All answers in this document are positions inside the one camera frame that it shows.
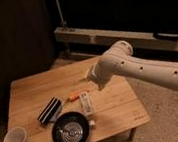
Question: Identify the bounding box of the black ceramic bowl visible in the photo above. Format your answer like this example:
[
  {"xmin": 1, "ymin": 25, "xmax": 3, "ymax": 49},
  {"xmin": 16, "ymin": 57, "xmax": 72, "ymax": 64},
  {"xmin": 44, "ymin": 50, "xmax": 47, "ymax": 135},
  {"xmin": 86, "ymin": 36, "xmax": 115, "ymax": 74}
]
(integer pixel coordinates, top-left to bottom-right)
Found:
[{"xmin": 52, "ymin": 111, "xmax": 90, "ymax": 142}]

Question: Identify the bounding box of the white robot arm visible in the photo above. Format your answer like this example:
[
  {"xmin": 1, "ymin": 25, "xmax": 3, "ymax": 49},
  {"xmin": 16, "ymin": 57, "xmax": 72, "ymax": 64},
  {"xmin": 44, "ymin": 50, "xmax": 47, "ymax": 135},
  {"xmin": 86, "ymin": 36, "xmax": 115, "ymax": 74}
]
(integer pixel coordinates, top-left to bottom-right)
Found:
[{"xmin": 87, "ymin": 40, "xmax": 178, "ymax": 91}]

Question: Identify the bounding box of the small white cube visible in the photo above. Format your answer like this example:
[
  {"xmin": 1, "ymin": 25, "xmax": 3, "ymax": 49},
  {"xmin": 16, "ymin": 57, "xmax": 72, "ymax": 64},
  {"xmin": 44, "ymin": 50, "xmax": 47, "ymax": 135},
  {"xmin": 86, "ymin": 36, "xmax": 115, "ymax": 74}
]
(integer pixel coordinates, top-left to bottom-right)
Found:
[{"xmin": 89, "ymin": 120, "xmax": 96, "ymax": 126}]

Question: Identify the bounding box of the metal pole stand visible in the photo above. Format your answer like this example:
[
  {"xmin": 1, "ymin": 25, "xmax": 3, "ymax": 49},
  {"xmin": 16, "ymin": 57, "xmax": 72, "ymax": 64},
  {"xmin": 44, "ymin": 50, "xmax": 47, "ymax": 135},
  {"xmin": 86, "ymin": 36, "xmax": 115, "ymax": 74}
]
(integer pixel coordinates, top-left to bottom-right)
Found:
[{"xmin": 55, "ymin": 0, "xmax": 67, "ymax": 30}]

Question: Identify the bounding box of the black striped box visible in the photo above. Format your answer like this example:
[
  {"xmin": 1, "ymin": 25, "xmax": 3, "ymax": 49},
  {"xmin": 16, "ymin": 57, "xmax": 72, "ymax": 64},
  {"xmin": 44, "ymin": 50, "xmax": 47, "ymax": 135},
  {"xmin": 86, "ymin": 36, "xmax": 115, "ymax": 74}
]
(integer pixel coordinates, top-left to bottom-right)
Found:
[{"xmin": 37, "ymin": 97, "xmax": 61, "ymax": 125}]

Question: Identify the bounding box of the white plastic cup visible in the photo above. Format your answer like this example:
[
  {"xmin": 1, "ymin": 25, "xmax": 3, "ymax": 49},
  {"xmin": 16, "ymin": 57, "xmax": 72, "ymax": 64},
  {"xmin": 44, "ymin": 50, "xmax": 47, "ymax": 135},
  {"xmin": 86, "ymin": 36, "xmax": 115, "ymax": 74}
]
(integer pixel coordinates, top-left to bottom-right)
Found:
[{"xmin": 3, "ymin": 126, "xmax": 31, "ymax": 142}]

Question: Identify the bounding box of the orange handled tool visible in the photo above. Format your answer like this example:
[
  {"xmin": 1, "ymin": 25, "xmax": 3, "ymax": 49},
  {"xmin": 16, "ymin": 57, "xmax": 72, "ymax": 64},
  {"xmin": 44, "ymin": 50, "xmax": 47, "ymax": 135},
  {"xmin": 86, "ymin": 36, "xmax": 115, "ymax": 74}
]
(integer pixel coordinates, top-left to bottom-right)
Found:
[{"xmin": 65, "ymin": 92, "xmax": 79, "ymax": 103}]

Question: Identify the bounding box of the black handle on shelf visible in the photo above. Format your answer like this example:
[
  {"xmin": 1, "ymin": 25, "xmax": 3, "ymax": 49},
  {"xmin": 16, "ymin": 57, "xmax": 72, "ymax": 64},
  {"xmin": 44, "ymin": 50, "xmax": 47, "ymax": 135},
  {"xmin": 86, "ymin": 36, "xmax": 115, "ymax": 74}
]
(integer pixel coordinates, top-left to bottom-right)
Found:
[{"xmin": 153, "ymin": 33, "xmax": 178, "ymax": 42}]

